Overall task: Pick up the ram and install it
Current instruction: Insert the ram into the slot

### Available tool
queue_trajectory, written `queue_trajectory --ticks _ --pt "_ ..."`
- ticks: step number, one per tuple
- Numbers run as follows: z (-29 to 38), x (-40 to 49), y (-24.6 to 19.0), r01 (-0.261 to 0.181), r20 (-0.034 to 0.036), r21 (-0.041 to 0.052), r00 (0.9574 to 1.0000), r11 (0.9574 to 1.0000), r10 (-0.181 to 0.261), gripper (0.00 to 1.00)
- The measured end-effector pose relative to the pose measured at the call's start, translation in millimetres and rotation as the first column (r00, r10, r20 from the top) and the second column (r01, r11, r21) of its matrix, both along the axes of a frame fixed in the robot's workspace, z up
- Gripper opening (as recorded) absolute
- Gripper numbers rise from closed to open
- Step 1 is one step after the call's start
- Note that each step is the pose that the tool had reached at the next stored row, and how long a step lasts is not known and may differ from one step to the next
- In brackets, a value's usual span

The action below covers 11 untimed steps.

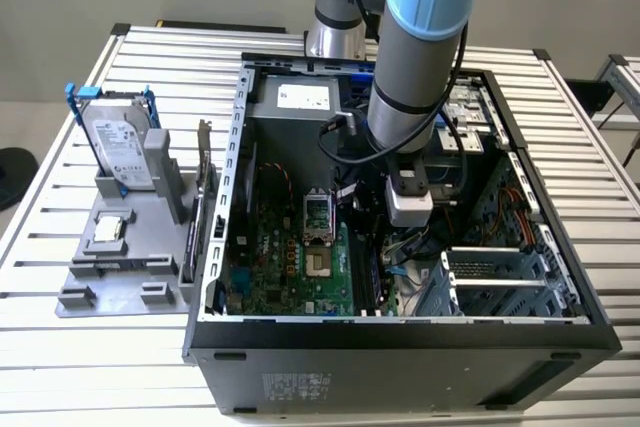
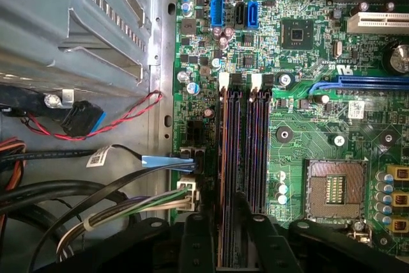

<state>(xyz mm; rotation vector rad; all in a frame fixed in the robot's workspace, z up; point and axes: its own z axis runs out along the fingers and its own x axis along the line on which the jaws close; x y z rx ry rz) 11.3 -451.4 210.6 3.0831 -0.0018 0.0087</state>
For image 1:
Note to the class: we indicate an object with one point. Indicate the silver optical drive bay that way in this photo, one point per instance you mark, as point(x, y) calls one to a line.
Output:
point(470, 142)

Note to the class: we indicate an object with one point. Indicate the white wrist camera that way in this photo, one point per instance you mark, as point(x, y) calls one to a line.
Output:
point(410, 207)

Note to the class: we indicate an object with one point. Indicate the black open PC case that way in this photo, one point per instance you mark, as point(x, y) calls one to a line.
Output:
point(400, 377)

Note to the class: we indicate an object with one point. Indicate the CPU socket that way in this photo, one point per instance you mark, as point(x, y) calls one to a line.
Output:
point(319, 262)

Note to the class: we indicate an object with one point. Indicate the blue expansion slot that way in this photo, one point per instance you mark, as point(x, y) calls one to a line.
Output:
point(241, 282)

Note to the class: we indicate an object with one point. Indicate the grey hard disk bay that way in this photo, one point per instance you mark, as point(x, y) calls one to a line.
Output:
point(495, 257)

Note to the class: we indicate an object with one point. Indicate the RAM stick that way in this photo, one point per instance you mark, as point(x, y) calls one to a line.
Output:
point(120, 264)
point(378, 277)

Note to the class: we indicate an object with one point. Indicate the black strip yellow end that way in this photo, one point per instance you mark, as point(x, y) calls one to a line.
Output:
point(225, 27)

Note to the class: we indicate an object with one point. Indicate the grey parts rack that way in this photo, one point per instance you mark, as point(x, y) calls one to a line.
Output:
point(145, 242)

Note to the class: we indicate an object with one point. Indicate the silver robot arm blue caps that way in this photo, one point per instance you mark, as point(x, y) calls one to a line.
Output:
point(415, 72)

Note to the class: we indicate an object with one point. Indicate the black camera bracket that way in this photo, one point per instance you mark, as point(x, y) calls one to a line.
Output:
point(407, 174)

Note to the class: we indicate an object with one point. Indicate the metal slat side table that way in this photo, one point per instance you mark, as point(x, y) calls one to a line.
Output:
point(622, 74)

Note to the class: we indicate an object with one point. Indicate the black graphics card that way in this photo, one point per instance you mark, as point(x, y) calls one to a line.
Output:
point(192, 242)

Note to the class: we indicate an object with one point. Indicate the hard disk in blue carrier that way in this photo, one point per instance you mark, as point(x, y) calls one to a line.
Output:
point(117, 147)

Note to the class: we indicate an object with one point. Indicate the silver CPU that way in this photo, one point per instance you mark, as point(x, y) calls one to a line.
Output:
point(109, 227)

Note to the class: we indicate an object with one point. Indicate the grey power supply unit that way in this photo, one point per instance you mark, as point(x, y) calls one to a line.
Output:
point(290, 147)

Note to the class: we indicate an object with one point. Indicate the round black floor base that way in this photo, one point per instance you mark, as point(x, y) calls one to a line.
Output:
point(17, 172)

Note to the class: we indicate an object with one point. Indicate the black case fan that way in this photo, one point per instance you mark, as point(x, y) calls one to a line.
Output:
point(248, 187)

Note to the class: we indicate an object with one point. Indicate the green motherboard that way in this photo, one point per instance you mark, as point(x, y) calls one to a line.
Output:
point(280, 267)

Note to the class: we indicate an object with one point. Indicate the black RAM slot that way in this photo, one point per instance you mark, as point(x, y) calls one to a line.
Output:
point(369, 287)
point(363, 287)
point(356, 287)

